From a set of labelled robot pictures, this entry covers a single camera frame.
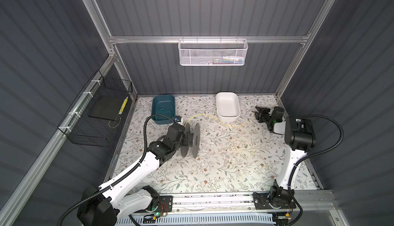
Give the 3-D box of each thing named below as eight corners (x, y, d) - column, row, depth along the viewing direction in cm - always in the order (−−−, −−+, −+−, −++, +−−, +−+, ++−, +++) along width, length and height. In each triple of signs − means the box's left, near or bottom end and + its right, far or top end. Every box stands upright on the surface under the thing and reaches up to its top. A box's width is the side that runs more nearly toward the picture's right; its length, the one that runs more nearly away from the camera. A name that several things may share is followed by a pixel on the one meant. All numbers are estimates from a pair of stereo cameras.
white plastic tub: (216, 123, 106) (217, 117, 102) (214, 97, 122) (215, 91, 118) (240, 123, 106) (242, 117, 102) (235, 97, 122) (237, 91, 118)
